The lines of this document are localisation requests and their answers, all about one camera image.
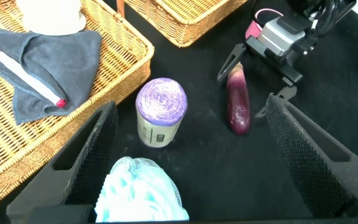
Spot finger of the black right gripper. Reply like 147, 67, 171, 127
255, 85, 298, 119
216, 42, 247, 83

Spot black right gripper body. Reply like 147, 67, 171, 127
246, 35, 304, 85

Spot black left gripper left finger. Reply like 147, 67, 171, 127
6, 100, 119, 218

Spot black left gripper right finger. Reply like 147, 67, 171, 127
264, 92, 358, 218

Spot purple eggplant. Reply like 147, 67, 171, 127
226, 62, 252, 136

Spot pink toy saucepan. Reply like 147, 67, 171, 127
244, 8, 284, 40

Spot light blue bath pouf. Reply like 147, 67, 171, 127
94, 156, 190, 223

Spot purple garbage bag roll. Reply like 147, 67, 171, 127
135, 77, 188, 148

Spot white marker pink cap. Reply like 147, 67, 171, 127
0, 50, 68, 109

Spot grey microfibre towel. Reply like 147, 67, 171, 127
0, 29, 103, 126

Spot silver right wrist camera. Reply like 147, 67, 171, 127
256, 15, 310, 57

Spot rectangular wicker basket brown handles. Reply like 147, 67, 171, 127
0, 0, 155, 217
124, 0, 248, 48

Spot black smooth cable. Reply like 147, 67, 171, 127
309, 0, 347, 35

